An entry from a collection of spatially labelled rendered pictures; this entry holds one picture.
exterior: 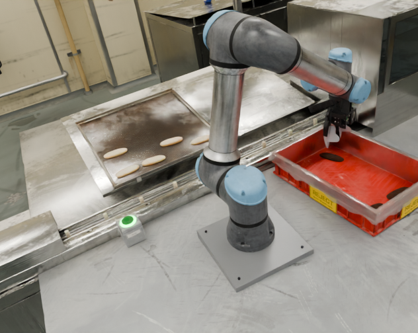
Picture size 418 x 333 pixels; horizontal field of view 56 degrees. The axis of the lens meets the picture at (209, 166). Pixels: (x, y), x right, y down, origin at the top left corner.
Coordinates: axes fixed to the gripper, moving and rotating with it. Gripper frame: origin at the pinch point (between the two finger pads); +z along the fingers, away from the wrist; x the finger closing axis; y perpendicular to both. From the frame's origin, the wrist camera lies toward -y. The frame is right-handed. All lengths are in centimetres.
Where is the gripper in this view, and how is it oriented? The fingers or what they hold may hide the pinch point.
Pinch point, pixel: (331, 140)
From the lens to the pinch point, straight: 158.3
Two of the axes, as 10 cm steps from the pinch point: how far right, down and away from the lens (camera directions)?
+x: 7.0, -4.8, 5.2
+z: 1.5, 8.2, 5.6
